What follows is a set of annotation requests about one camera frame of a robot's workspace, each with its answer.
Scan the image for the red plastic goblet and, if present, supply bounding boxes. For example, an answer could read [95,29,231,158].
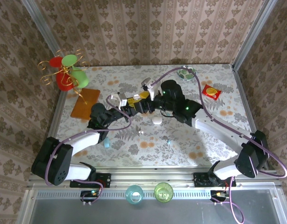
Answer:
[49,57,75,91]

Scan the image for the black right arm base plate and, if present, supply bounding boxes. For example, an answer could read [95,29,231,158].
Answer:
[193,171,237,188]

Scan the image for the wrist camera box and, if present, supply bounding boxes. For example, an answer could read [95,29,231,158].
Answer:
[110,92,129,110]
[140,77,158,100]

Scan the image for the red snack packet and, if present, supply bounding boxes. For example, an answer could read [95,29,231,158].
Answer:
[201,84,222,101]

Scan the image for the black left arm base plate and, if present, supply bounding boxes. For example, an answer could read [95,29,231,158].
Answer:
[69,173,112,189]

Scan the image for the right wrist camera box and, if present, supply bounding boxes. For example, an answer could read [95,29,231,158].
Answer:
[140,77,158,100]

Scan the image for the aluminium cross rail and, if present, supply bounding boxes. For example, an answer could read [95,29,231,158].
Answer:
[27,167,281,190]

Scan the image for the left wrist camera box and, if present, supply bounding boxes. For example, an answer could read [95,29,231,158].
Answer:
[110,92,129,110]

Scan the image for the floral patterned tablecloth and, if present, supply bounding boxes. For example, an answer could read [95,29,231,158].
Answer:
[55,64,263,168]

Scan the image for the leaf pattern bowl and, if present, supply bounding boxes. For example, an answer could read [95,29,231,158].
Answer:
[177,65,197,82]

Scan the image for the grey slotted cable duct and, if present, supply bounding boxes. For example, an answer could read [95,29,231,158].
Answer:
[35,189,277,199]

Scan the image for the aluminium frame post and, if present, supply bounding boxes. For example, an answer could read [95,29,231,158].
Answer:
[20,0,63,58]
[231,0,278,69]

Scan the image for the green plastic goblet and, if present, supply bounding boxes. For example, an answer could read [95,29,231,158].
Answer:
[61,54,89,87]

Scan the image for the green drinking glass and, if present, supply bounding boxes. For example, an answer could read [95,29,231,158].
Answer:
[154,182,174,204]

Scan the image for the gold wire stand wooden base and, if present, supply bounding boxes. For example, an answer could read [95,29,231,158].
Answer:
[37,49,101,120]

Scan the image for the small black control board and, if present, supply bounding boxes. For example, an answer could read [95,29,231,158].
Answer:
[210,190,230,203]
[80,189,100,203]

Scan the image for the aluminium side rail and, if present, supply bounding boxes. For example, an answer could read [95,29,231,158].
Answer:
[37,90,66,171]
[231,64,270,170]

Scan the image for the teal drinking glass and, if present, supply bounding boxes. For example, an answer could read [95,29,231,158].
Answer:
[124,184,144,205]

